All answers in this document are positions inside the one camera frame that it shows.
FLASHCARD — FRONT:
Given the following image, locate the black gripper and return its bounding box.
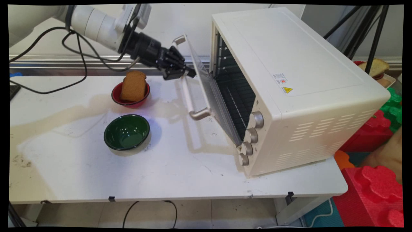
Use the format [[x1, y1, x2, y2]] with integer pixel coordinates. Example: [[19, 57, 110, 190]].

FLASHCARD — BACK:
[[121, 26, 197, 81]]

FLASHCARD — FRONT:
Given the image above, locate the glass oven door with handle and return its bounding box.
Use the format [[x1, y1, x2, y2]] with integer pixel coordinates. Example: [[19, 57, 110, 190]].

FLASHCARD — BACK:
[[172, 34, 244, 148]]

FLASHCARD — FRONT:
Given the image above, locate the bare skin-coloured forearm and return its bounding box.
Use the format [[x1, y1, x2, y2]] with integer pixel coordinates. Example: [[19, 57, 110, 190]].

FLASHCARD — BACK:
[[359, 127, 403, 184]]

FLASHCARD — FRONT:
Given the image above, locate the brown toast slice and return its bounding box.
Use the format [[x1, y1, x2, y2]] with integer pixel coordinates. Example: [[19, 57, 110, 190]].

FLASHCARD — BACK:
[[119, 70, 147, 103]]

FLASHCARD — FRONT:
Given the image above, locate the red enamel bowl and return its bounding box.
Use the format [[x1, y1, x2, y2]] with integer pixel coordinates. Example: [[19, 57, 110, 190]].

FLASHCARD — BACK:
[[111, 81, 151, 109]]

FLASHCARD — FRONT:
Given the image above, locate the green enamel bowl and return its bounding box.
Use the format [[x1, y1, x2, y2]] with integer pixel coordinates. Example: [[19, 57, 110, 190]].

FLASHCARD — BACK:
[[103, 114, 151, 151]]

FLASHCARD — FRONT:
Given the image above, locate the large white oven knob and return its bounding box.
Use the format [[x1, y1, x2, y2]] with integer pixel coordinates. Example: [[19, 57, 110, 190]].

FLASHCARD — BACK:
[[249, 111, 265, 129]]

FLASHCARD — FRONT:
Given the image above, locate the white toaster oven body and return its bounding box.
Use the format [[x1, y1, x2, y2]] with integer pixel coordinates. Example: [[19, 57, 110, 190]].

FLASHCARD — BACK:
[[209, 7, 391, 179]]

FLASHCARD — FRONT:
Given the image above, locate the black keyboard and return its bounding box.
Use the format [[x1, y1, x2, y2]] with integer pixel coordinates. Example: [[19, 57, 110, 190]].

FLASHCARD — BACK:
[[9, 84, 22, 101]]

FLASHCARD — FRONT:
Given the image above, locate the white table leg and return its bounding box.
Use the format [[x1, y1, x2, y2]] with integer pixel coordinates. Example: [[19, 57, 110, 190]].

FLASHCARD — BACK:
[[275, 195, 336, 226]]

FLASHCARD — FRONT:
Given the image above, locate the orange foam piece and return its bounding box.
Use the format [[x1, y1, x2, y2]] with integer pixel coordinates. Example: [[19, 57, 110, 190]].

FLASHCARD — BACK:
[[333, 150, 355, 171]]

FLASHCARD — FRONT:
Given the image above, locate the pale bread slice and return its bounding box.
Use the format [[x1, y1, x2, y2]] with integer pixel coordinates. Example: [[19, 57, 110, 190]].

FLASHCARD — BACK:
[[358, 58, 390, 77]]

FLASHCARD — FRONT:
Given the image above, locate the black tripod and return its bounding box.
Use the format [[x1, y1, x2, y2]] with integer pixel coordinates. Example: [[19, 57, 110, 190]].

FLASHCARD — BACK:
[[323, 5, 390, 74]]

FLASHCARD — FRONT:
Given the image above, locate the red plate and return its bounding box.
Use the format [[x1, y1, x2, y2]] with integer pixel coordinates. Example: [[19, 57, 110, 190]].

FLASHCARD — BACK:
[[353, 60, 385, 81]]

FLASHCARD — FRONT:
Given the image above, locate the small reddish foam puzzle block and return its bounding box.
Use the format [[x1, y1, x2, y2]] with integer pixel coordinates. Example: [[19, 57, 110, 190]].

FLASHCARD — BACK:
[[339, 109, 394, 153]]

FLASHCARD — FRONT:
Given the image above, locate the white plastic tray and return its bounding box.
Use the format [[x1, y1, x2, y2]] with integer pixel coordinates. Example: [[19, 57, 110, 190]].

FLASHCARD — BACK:
[[375, 73, 397, 89]]

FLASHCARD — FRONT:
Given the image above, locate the green foam puzzle block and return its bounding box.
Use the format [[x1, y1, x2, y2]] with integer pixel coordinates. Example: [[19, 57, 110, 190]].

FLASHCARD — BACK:
[[379, 87, 403, 133]]

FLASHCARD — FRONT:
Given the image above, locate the large reddish foam puzzle block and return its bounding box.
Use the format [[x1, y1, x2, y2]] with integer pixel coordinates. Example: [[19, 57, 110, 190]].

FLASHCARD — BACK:
[[332, 165, 404, 228]]

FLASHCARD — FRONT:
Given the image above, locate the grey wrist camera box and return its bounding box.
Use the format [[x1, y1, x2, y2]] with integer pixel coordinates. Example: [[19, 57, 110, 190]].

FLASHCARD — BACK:
[[120, 4, 152, 32]]

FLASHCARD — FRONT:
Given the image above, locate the metal wire oven rack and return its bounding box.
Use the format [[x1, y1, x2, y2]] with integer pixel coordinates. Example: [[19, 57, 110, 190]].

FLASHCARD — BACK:
[[215, 70, 257, 133]]

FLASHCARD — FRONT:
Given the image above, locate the short black robot cable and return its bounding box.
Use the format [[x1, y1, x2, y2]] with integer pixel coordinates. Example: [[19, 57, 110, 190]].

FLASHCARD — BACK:
[[62, 13, 142, 72]]

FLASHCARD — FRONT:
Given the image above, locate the aluminium wall rail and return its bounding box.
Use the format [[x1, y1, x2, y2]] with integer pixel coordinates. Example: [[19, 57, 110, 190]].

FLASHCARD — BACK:
[[9, 54, 403, 77]]

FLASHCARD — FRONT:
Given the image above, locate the long black robot cable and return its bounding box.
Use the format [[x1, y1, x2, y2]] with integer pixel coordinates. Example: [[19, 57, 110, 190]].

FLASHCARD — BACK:
[[9, 26, 88, 95]]

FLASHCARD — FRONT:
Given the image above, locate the black floor cable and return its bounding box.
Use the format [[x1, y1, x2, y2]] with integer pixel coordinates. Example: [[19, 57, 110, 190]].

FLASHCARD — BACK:
[[122, 200, 178, 229]]

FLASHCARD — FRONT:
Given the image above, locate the white floor cable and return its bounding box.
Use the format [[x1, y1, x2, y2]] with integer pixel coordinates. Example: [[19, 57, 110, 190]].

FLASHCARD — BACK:
[[257, 199, 334, 229]]

